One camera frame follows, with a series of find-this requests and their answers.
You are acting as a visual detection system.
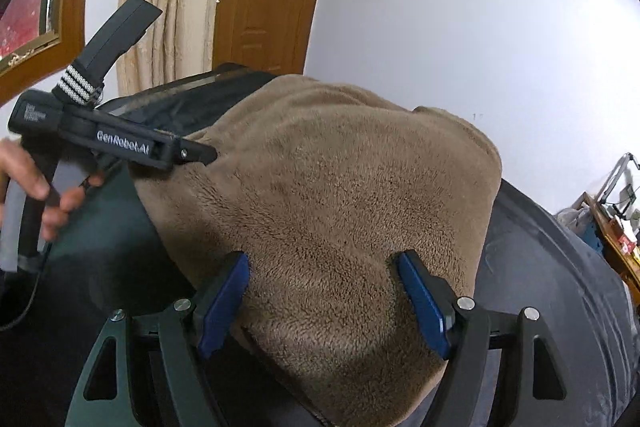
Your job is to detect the black cable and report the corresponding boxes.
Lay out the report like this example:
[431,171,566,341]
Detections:
[0,247,52,334]

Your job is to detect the wooden window frame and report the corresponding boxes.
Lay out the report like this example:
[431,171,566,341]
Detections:
[0,0,97,106]

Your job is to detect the person's left hand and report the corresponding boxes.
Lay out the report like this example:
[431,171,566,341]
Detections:
[0,138,107,242]

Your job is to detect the desk lamp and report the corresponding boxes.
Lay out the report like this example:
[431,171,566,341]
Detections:
[595,152,640,208]

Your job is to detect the brown fleece garment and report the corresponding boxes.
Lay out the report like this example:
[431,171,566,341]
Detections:
[135,74,503,427]

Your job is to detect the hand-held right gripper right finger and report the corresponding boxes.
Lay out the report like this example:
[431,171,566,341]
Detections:
[396,249,571,427]

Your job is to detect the black bed cover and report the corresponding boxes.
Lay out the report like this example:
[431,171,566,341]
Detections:
[95,63,640,427]

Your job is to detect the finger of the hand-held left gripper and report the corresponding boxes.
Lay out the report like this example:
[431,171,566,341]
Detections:
[172,140,219,166]

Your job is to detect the blue plastic crate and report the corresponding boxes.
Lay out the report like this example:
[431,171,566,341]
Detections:
[585,219,609,254]

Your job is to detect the wooden sideboard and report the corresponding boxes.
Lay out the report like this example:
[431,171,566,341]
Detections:
[582,192,640,299]

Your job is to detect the white plastic bag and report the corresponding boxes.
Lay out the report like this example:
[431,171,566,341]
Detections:
[556,204,592,239]

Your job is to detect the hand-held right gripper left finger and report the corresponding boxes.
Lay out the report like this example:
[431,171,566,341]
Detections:
[65,251,251,427]

